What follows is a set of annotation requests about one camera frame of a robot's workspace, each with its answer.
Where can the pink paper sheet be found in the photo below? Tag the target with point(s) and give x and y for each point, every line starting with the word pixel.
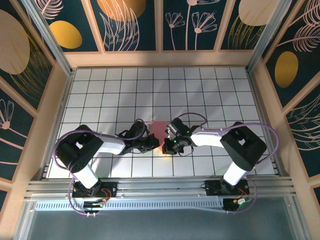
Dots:
pixel 158 130

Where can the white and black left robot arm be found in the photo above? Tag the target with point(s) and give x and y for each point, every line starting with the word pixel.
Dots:
pixel 110 145

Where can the aluminium table side rail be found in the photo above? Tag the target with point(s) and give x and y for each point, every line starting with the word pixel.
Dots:
pixel 259 105
pixel 56 120

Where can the aluminium frame rail with grooves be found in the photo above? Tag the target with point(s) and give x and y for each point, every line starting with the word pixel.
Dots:
pixel 162 187

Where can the aluminium corner post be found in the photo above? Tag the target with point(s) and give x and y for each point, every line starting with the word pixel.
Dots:
pixel 50 37
pixel 265 37

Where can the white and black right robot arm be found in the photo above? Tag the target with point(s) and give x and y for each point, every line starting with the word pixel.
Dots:
pixel 207 138

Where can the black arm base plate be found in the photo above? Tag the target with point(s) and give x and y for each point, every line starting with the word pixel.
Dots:
pixel 111 187
pixel 212 188

